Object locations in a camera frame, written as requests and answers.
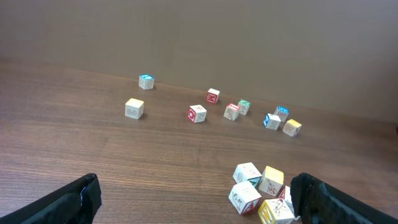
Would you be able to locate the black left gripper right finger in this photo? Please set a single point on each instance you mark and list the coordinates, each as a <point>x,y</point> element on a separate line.
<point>317,202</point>

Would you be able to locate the green N block number 8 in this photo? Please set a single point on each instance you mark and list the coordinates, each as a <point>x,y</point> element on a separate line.
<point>247,172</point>

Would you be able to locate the blue-top block right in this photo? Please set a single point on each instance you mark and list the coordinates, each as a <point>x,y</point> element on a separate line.
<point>282,113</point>

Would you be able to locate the green V block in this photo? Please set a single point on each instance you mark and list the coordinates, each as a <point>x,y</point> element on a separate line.
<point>286,197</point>

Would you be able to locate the blue Z block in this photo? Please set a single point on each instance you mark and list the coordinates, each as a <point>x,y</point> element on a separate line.
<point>271,121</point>

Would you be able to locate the yellow-top block number 3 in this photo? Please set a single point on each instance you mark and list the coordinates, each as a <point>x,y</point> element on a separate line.
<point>134,108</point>

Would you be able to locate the yellow-top block right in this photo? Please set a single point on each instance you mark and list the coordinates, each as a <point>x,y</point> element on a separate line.
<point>292,127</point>

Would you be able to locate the red I block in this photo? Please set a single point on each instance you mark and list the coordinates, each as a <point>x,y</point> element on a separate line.
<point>232,112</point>

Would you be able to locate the blue-top block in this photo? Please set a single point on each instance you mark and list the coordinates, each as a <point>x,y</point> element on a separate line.
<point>146,81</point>
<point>282,113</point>

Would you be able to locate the yellow W block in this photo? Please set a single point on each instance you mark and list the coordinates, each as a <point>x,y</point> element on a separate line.
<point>268,215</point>

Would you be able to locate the red A block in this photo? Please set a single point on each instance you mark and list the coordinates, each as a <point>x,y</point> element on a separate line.
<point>244,197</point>

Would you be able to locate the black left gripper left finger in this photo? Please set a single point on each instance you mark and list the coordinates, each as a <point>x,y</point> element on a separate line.
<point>76,202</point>

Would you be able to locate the red shell block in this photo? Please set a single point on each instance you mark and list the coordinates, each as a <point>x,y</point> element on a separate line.
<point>197,113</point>

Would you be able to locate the yellow S block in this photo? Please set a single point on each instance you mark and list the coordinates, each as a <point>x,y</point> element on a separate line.
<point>271,181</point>

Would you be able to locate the red M block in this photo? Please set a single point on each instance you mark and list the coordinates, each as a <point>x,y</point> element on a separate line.
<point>212,95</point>

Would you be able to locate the blue-top block far left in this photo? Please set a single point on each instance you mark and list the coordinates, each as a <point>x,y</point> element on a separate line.
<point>146,81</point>

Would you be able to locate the green N top block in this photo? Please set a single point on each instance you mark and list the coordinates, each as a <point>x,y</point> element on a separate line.
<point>244,106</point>

